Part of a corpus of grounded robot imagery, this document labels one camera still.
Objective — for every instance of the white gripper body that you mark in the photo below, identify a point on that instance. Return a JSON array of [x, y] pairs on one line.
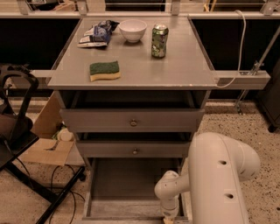
[[169, 210]]

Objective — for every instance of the grey middle drawer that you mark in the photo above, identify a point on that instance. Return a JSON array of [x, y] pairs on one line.
[[132, 149]]

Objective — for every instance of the white ceramic bowl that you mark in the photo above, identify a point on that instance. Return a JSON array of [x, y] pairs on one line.
[[132, 29]]

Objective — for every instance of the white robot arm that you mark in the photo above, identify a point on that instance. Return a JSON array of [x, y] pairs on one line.
[[217, 164]]

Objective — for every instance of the grey top drawer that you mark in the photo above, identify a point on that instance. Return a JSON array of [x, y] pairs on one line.
[[132, 120]]

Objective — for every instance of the metal clamp rod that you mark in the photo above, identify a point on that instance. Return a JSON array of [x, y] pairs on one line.
[[256, 67]]

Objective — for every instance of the white plastic bottle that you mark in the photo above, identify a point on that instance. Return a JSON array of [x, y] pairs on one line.
[[65, 135]]

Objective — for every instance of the black chair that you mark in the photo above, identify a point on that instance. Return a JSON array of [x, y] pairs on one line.
[[16, 137]]

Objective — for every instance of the black cabinet at right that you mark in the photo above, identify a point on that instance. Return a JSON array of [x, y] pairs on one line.
[[269, 99]]

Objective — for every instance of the blue chip bag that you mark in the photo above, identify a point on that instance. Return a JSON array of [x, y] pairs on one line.
[[98, 35]]

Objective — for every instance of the grey aluminium rail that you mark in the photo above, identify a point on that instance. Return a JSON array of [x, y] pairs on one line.
[[230, 79]]

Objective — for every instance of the cardboard box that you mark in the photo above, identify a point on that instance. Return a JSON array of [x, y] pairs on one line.
[[48, 149]]

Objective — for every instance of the green soda can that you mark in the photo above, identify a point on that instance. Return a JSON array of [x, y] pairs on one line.
[[159, 40]]

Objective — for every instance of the green yellow sponge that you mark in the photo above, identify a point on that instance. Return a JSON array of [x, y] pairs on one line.
[[104, 71]]

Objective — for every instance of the grey bottom drawer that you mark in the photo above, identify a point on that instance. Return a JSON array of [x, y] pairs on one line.
[[121, 190]]

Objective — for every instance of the grey drawer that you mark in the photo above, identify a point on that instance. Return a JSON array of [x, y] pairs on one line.
[[121, 190], [132, 120], [132, 149]]

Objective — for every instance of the grey drawer cabinet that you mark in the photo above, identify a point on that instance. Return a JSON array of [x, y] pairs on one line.
[[180, 80]]

